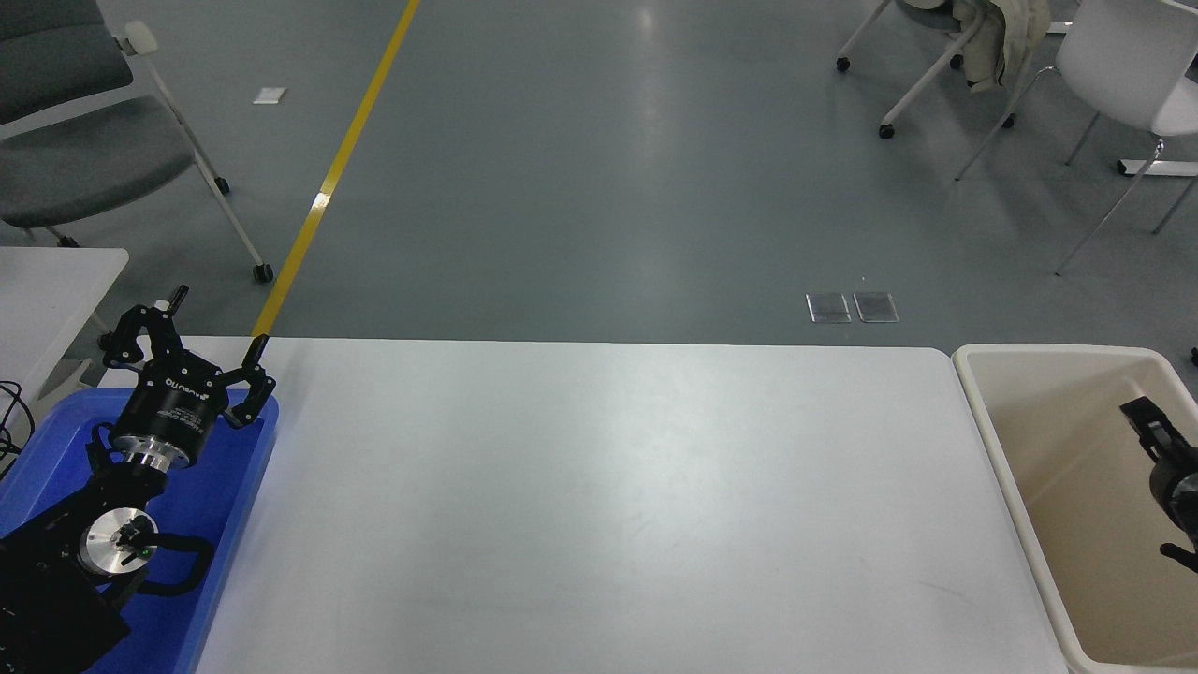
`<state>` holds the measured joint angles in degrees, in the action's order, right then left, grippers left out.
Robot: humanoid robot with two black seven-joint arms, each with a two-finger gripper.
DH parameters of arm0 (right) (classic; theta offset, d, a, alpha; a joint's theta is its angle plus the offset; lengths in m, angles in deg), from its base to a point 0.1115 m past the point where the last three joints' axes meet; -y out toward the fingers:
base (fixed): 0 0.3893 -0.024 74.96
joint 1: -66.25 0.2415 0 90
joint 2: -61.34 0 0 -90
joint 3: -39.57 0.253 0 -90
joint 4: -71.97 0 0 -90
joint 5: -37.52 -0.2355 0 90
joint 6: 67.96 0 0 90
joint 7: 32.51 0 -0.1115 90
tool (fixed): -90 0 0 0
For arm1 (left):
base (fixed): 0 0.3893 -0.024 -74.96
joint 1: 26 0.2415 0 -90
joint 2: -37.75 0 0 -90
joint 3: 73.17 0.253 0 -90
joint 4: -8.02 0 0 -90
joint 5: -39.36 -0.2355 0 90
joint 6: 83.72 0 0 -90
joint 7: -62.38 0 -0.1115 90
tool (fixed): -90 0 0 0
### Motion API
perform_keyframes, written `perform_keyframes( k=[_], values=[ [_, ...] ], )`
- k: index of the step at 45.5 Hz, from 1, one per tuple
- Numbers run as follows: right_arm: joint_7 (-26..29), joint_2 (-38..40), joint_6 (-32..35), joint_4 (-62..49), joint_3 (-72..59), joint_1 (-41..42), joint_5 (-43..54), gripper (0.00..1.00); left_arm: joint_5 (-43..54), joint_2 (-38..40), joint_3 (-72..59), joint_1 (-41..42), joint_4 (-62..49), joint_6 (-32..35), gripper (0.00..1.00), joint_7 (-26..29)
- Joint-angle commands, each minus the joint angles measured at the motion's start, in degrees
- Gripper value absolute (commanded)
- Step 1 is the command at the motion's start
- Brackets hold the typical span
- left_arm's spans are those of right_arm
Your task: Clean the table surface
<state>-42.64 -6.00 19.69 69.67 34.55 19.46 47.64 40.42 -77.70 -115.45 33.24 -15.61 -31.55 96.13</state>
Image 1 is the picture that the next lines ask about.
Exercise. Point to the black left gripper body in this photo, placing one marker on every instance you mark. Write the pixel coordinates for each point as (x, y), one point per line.
(173, 407)

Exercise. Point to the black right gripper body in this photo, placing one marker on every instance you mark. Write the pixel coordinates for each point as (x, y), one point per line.
(1175, 487)

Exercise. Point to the large pale plastic bin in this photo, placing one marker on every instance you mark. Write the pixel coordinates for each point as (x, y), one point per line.
(1076, 487)

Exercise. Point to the blue plastic tray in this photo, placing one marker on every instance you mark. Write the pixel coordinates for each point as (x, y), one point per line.
(211, 505)

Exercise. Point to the white side table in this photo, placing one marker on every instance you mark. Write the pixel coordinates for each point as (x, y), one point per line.
(47, 290)

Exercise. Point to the grey rolling chair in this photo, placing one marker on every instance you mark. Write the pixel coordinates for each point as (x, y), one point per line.
(84, 159)

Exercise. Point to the white furniture base bar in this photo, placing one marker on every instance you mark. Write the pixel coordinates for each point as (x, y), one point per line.
(1161, 167)

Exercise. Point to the metal floor plate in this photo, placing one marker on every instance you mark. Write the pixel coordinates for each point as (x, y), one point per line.
(877, 308)
(829, 309)

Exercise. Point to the white shell chair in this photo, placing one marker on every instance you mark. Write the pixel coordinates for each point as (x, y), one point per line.
(1123, 56)

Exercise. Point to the white-framed rolling chair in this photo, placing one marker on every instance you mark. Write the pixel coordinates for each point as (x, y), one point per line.
(927, 79)

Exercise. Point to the beige jacket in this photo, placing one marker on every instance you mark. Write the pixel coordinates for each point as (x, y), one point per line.
(1006, 37)

